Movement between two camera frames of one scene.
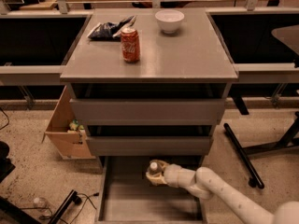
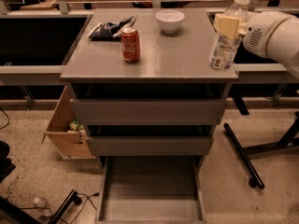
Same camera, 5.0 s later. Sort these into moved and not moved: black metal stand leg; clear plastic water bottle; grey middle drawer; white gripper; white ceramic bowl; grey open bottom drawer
Moved: clear plastic water bottle; white gripper
Not moved: black metal stand leg; grey open bottom drawer; grey middle drawer; white ceramic bowl
